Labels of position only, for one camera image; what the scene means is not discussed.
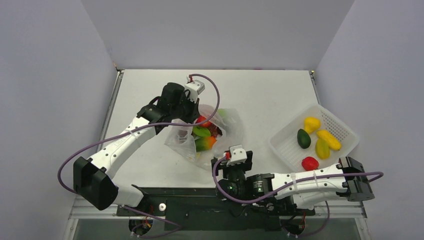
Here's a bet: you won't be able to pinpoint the green fake apple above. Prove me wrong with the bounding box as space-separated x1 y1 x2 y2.
217 108 230 122

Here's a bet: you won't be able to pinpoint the yellow fake pepper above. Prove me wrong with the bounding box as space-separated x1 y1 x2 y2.
303 117 321 134

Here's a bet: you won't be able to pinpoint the green fake leaf fruit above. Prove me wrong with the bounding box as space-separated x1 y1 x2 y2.
192 126 211 138

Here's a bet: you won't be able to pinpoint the yellow green star fruit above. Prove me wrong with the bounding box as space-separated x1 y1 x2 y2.
315 138 331 160

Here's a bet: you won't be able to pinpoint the aluminium frame rail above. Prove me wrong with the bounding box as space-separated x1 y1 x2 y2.
68 196 366 220

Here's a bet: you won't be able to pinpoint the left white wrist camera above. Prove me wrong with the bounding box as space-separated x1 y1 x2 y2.
184 80 205 102

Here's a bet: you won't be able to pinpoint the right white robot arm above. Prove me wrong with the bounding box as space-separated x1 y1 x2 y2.
210 148 382 214

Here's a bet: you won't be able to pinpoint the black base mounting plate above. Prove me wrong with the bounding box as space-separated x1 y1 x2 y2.
116 187 316 231

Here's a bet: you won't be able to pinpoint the dark red fake grapes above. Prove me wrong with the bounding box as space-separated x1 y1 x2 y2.
208 124 223 138

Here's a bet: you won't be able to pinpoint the orange green fake mango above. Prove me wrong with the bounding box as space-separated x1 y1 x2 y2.
194 136 217 153

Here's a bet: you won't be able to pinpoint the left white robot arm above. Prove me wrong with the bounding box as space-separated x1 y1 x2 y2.
73 80 205 215

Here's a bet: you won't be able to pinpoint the yellow fake mango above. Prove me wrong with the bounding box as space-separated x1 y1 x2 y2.
316 129 342 151

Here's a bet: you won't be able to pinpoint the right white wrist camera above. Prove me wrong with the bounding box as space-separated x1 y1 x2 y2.
224 145 248 166

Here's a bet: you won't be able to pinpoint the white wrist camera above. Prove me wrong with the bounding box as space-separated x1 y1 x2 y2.
184 80 205 102
224 145 248 166

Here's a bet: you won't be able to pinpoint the red fake apple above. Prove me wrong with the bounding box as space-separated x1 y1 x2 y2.
301 156 320 171

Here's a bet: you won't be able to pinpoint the dark green avocado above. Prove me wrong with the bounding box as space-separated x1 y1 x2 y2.
296 129 312 149

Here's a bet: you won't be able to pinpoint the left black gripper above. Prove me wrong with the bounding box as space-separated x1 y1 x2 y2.
171 93 200 125

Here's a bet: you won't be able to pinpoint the clear plastic bag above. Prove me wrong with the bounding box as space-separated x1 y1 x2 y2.
164 108 245 170

